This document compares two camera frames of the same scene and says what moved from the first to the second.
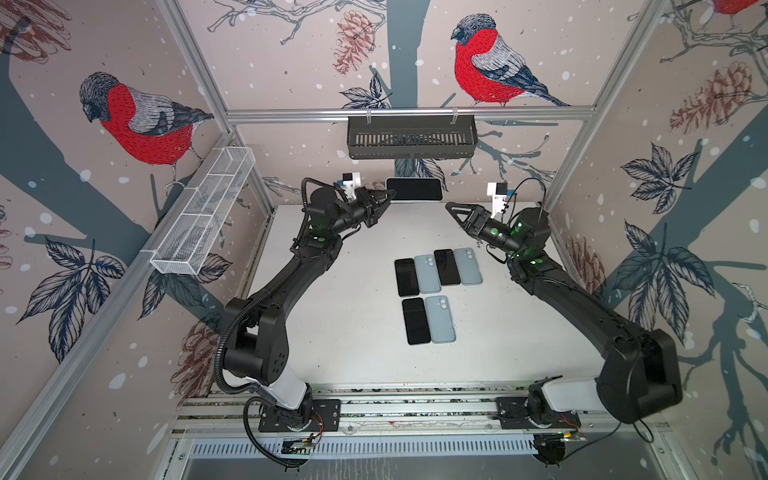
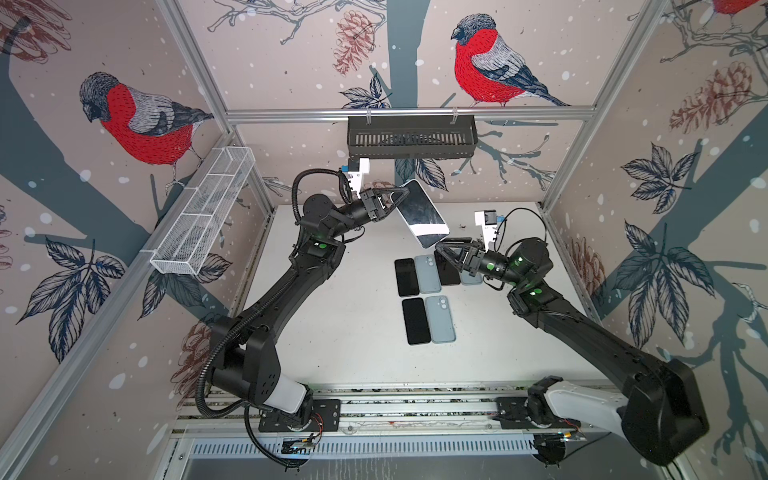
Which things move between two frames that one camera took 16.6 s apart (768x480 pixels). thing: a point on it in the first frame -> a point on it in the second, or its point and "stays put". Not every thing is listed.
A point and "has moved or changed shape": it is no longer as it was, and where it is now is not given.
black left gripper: x=365 y=201 stays put
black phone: x=415 y=189 has moved or changed shape
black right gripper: x=481 y=216 -> x=473 y=260
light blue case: x=427 y=274 stays put
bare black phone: x=406 y=277 stays put
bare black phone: x=447 y=267 stays put
